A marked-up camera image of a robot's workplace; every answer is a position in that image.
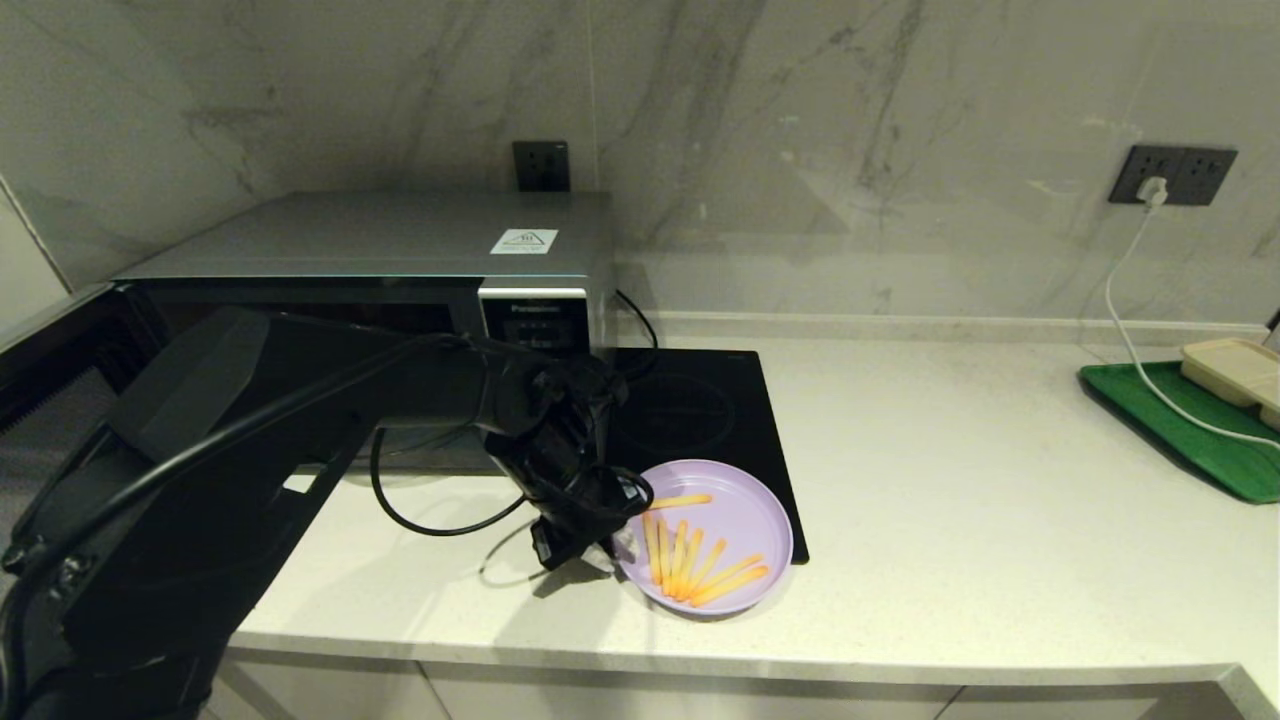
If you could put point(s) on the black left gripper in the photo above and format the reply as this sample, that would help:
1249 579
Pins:
575 500

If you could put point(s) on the purple plate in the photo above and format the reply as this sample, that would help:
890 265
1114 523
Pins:
750 500

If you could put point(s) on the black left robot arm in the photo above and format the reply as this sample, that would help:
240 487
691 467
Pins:
200 480

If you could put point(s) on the silver microwave oven body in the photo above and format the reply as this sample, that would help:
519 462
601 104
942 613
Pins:
400 235

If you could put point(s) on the orange carrot sticks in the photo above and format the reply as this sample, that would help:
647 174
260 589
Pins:
678 558
653 550

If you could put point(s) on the long crosswise french fry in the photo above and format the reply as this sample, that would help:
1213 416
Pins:
680 501

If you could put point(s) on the black induction cooktop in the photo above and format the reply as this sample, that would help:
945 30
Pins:
720 400

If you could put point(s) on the beige base cabinet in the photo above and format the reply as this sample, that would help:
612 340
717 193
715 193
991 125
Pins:
700 705

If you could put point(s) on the green plastic tray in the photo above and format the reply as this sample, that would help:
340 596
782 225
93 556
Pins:
1200 440

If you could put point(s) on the beige lunch container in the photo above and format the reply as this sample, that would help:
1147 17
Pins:
1230 370

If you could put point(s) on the white power plug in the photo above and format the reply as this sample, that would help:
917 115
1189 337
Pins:
1153 192

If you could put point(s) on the small black wall outlet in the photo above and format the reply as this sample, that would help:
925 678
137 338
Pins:
542 166

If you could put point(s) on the wide black wall outlet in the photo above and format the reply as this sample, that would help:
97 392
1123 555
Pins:
1195 176

